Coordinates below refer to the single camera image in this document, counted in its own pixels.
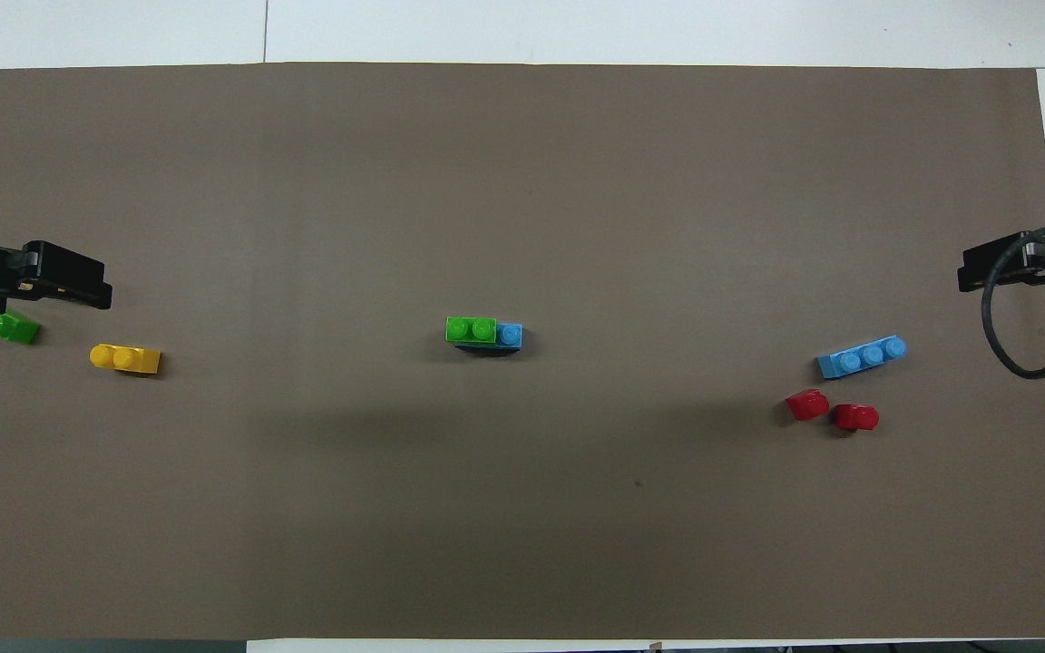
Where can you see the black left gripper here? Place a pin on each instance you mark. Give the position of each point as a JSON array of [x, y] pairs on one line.
[[60, 277]]

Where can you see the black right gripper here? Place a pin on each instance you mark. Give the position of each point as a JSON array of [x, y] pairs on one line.
[[1008, 258]]

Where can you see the green two-stud block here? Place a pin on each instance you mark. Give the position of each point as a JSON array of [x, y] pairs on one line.
[[471, 329], [5, 326]]

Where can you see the blue three-stud block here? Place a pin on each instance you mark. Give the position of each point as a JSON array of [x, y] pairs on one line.
[[863, 356], [510, 336]]

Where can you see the yellow two-stud block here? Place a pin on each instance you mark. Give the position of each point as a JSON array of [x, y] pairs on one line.
[[126, 359]]

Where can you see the red single-stud block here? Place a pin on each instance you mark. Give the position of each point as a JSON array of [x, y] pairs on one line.
[[856, 417], [807, 404]]

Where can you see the brown paper table mat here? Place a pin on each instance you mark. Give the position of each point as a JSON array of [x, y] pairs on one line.
[[522, 199]]

